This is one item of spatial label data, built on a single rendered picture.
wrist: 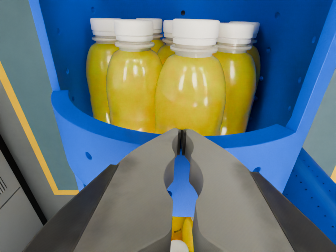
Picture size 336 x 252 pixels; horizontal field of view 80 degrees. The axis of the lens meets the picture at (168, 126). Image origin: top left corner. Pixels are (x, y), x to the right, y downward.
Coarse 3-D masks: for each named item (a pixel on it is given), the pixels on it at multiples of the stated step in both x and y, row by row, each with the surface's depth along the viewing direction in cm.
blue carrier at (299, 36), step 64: (64, 0) 23; (128, 0) 30; (192, 0) 32; (256, 0) 28; (320, 0) 20; (64, 64) 23; (320, 64) 12; (64, 128) 17; (256, 128) 33; (192, 192) 14
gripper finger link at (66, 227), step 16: (112, 176) 8; (80, 192) 7; (96, 192) 7; (64, 208) 7; (80, 208) 7; (48, 224) 6; (64, 224) 6; (80, 224) 6; (32, 240) 6; (48, 240) 6; (64, 240) 6
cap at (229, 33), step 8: (224, 24) 20; (232, 24) 20; (240, 24) 20; (248, 24) 20; (224, 32) 20; (232, 32) 20; (240, 32) 20; (248, 32) 20; (224, 40) 21; (232, 40) 20; (240, 40) 20; (248, 40) 21
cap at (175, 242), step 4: (172, 240) 34; (176, 240) 34; (180, 240) 34; (172, 244) 33; (176, 244) 33; (180, 244) 33; (184, 244) 33; (172, 248) 33; (176, 248) 33; (180, 248) 33; (184, 248) 33; (188, 248) 33
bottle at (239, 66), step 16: (224, 48) 21; (240, 48) 20; (224, 64) 21; (240, 64) 21; (240, 80) 21; (240, 96) 22; (224, 112) 22; (240, 112) 23; (224, 128) 23; (240, 128) 24
